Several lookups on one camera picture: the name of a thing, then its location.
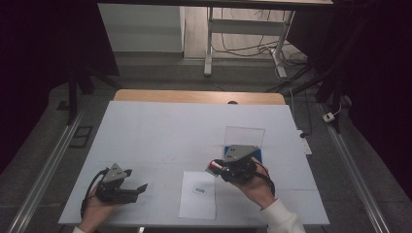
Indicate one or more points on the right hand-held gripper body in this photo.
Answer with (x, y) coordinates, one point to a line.
(239, 168)

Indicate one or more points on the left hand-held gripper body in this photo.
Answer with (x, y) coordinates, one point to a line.
(111, 192)

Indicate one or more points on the blue ink pad box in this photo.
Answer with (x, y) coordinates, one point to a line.
(244, 136)

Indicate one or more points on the white paper sheet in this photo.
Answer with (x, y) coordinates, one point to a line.
(197, 204)

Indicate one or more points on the person's left hand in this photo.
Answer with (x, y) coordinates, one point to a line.
(94, 213)

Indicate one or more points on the person's right hand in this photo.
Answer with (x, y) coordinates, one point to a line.
(259, 189)

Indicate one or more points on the large white table cover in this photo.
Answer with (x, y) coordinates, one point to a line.
(155, 139)

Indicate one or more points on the person's left white sleeve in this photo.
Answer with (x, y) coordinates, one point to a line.
(77, 230)

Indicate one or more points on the person's white sleeve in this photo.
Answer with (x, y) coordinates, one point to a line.
(77, 230)
(283, 220)

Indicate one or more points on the person's right white sleeve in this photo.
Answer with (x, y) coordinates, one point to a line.
(283, 220)

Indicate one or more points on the black tripod stand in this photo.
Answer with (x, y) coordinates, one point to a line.
(73, 97)
(327, 84)

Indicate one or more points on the small white adapter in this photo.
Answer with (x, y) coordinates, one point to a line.
(328, 117)

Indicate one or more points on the white cabinet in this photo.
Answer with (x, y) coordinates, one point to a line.
(142, 29)

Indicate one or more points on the aluminium rail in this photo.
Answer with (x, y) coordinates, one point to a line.
(45, 174)
(353, 174)

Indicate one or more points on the white desk frame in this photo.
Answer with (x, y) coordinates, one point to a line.
(246, 27)

